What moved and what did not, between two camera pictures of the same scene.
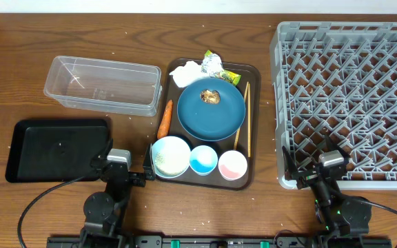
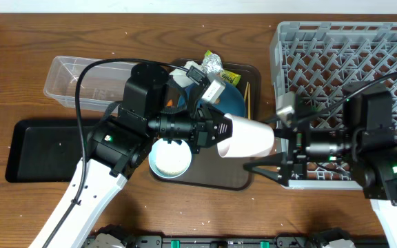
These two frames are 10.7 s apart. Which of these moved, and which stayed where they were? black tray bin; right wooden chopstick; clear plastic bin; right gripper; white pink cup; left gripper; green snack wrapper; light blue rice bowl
Moved: left gripper; right gripper; white pink cup
Stayed: green snack wrapper; right wooden chopstick; clear plastic bin; light blue rice bowl; black tray bin
